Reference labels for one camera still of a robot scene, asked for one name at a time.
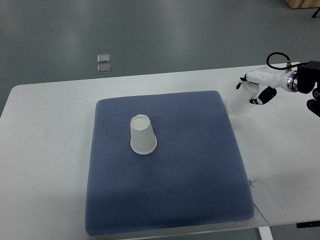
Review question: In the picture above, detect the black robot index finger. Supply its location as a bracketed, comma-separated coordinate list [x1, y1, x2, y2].
[236, 77, 247, 90]

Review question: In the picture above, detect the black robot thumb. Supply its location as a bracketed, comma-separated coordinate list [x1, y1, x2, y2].
[249, 86, 277, 105]

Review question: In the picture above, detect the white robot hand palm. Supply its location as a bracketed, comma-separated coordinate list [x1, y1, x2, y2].
[245, 66, 298, 92]

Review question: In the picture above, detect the white paper cup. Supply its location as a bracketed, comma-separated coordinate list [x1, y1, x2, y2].
[227, 81, 260, 116]
[130, 114, 158, 155]

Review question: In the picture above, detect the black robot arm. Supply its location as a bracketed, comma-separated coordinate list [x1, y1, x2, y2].
[236, 60, 320, 116]

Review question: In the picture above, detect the wooden furniture corner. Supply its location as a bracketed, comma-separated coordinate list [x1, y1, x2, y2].
[285, 0, 320, 9]

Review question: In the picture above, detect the black tripod leg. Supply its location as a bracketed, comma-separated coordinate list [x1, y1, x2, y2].
[312, 7, 320, 18]

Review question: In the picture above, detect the white paper tag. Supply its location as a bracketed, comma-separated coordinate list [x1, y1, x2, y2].
[250, 180, 286, 225]

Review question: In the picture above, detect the blue grey cushion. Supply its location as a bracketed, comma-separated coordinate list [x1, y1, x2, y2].
[85, 90, 255, 236]

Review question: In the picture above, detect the white paper cup on cushion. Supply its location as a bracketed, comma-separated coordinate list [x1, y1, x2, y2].
[130, 114, 158, 155]

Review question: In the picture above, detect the white table leg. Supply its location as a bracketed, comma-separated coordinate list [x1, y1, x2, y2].
[258, 226, 273, 240]

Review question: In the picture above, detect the upper metal floor plate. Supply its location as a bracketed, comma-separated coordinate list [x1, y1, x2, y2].
[97, 53, 111, 63]

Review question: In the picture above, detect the black cable loop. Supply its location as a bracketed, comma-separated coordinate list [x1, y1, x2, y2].
[266, 51, 307, 73]

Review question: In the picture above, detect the black bracket under table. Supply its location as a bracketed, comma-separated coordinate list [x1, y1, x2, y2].
[296, 220, 320, 229]

